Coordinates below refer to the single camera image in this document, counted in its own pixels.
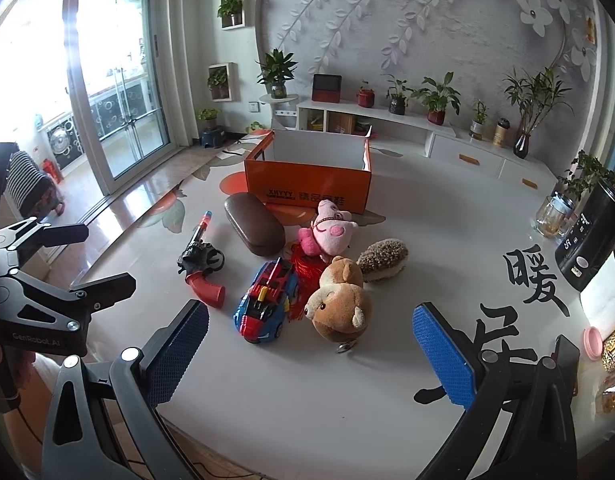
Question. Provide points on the bamboo plant in dark vase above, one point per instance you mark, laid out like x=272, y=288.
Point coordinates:
x=521, y=145

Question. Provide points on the small plant on stool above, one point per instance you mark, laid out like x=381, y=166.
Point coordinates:
x=209, y=117

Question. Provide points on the white paper sheet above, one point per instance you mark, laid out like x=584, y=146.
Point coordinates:
x=605, y=300

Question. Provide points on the sliding glass door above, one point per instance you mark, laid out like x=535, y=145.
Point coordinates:
x=120, y=85

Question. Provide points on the black phone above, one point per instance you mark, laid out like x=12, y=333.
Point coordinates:
x=567, y=355

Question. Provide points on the pink pig plush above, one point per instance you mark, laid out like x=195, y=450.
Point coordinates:
x=332, y=232

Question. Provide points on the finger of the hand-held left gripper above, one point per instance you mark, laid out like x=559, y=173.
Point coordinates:
x=42, y=235
x=97, y=290

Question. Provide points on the red square speaker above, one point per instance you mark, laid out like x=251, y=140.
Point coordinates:
x=327, y=88

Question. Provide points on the white wall socket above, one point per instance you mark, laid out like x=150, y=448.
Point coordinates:
x=254, y=107

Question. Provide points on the orange cardboard box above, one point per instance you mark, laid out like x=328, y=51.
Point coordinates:
x=307, y=185

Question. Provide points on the brown bear plush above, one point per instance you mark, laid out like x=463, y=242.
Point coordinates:
x=337, y=305

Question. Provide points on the glass jar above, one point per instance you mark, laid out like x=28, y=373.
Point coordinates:
x=552, y=217

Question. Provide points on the red tassel ornament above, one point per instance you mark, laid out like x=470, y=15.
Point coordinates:
x=305, y=272

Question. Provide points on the pink round lid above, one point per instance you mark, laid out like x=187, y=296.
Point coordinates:
x=593, y=342

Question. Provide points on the gold canister with dark lid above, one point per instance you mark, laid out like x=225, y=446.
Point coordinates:
x=501, y=135

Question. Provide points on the black red toy gun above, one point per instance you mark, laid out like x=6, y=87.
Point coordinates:
x=200, y=255

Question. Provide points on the black electric kettle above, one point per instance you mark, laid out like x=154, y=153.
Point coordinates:
x=595, y=230

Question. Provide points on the plant in red pot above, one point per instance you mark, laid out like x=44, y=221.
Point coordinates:
x=436, y=115

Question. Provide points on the brown glasses case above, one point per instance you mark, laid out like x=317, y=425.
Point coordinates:
x=252, y=225

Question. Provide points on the red teapot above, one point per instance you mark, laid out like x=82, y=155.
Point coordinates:
x=366, y=97

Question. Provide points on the trailing green plant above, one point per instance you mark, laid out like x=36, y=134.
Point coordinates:
x=590, y=170

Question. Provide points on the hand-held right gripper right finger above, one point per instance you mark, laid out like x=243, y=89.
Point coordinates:
x=445, y=360

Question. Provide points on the white round plant stand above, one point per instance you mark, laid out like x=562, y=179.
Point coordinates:
x=280, y=102

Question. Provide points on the plant in dark pot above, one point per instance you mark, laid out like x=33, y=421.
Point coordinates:
x=397, y=105

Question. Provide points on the small plant in white pot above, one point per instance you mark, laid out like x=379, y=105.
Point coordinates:
x=478, y=127

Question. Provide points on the white wall planter box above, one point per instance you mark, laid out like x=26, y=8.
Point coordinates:
x=235, y=10
x=220, y=85

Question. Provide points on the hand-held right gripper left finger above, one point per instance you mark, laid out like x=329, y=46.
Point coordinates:
x=180, y=355

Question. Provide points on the blue plastic stool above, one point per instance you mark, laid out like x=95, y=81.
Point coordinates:
x=212, y=137

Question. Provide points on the hedgehog plush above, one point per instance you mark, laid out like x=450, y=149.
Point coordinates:
x=382, y=260

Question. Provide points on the white low cabinet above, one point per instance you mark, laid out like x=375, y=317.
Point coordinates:
x=467, y=150

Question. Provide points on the leafy plant in glass pot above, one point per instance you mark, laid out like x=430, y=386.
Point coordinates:
x=277, y=87

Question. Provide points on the blue red toy car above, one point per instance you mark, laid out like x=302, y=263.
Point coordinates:
x=262, y=305

